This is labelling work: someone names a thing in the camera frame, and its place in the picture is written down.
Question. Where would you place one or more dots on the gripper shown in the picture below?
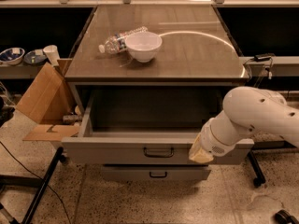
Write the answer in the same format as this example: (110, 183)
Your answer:
(214, 144)

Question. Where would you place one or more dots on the grey top drawer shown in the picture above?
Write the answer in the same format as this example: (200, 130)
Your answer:
(142, 125)

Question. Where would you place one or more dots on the grey drawer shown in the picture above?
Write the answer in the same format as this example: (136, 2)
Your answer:
(142, 125)
(155, 172)

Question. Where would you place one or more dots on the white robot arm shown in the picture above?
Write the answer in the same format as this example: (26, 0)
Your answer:
(245, 112)

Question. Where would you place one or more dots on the grey lower drawer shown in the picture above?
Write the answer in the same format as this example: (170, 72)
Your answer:
(155, 172)

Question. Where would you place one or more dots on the grey drawer cabinet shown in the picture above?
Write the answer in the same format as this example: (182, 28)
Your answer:
(195, 65)

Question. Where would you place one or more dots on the black caster wheel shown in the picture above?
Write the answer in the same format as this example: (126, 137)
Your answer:
(283, 217)

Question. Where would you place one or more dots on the black power adapter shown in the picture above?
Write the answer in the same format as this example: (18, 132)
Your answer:
(263, 57)

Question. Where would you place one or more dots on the white bowl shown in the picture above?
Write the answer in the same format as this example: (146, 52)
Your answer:
(143, 46)

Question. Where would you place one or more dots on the clear plastic water bottle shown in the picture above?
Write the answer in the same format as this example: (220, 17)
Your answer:
(116, 43)

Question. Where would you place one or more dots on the brown cardboard box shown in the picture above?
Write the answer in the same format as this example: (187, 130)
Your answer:
(45, 102)

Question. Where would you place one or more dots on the white paper cup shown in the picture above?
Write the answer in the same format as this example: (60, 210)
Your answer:
(52, 54)

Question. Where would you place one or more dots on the blue patterned bowl left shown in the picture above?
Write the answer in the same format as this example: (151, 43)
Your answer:
(12, 56)

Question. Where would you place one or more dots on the black right frame leg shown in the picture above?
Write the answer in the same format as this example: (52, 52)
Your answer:
(259, 179)

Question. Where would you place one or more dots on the black frame leg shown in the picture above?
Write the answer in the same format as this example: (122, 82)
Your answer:
(42, 187)
(259, 179)

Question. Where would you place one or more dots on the black left frame leg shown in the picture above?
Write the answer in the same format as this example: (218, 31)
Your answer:
(42, 187)

